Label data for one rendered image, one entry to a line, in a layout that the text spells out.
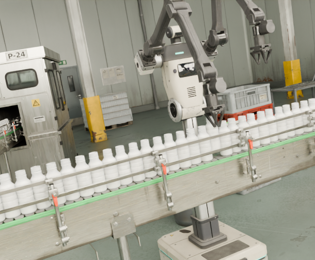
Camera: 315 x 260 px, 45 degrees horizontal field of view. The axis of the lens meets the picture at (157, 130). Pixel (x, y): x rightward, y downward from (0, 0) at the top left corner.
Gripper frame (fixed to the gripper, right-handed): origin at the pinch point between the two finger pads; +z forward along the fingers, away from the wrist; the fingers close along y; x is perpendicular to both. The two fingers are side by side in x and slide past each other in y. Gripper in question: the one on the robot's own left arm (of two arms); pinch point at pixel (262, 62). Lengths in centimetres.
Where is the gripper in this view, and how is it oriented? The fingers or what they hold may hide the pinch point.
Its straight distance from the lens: 218.6
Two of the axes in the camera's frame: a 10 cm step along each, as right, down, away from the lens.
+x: -8.9, 2.2, -4.0
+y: -4.2, -0.6, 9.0
